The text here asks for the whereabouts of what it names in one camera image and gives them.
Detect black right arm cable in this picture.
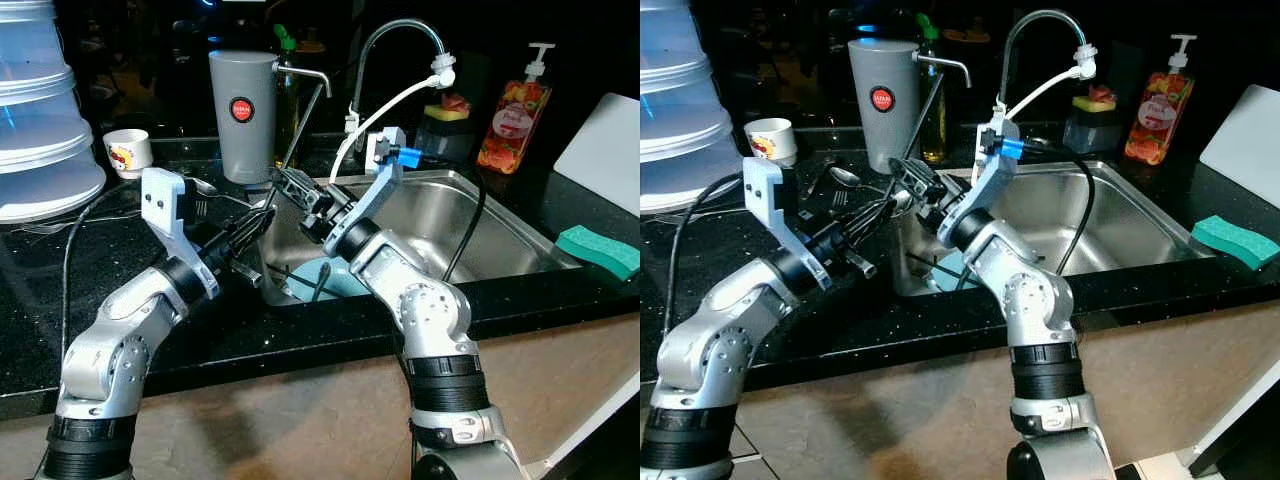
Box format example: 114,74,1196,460
398,148,490,287
1016,142,1098,278

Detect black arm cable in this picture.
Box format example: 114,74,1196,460
662,170,749,306
1016,142,1098,278
398,148,490,287
60,178,146,356

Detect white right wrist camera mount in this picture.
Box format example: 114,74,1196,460
323,127,409,261
940,118,1023,249

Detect light blue plate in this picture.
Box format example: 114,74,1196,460
922,248,979,294
284,256,373,303

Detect green sponge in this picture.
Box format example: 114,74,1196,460
1189,214,1280,272
555,224,641,282

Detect green-capped oil bottle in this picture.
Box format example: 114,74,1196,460
916,14,952,166
274,24,303,169

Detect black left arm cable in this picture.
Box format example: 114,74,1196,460
662,170,749,306
60,178,146,356

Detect peach soap pump bottle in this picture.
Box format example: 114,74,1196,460
1123,34,1200,167
476,42,557,177

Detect steel spoon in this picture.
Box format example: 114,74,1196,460
184,176,253,205
826,164,903,199

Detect translucent ribbed plastic container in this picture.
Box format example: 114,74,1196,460
0,0,107,224
640,0,747,215

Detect grey pitcher with red logo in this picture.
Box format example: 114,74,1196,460
848,38,923,174
208,50,282,187

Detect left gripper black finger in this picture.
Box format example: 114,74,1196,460
240,218,281,265
856,208,903,255
846,194,897,237
230,204,273,249

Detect black sponge holder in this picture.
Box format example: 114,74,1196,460
416,104,478,165
1062,98,1123,156

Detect stainless steel sink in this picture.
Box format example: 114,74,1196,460
888,158,1219,299
258,166,583,307

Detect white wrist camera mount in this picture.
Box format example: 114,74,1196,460
140,168,223,301
940,118,1023,249
742,158,833,293
323,127,409,261

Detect white plastic board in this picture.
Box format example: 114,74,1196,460
552,92,641,217
1197,84,1280,213

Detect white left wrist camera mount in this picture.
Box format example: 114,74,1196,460
742,158,833,293
140,168,223,301

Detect chrome gooseneck faucet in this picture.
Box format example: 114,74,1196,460
996,9,1100,126
348,18,458,136

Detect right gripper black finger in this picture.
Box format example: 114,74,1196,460
280,166,329,205
268,176,315,221
886,166,931,209
898,156,941,193

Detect yellow sponge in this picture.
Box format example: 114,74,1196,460
424,90,473,123
1070,84,1119,115

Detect small steel tap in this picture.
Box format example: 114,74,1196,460
280,64,333,99
916,54,974,90

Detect white faucet hose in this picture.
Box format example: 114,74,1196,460
328,72,446,189
972,62,1089,191

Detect white printed paper cup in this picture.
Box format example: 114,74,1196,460
104,128,152,180
745,118,795,164

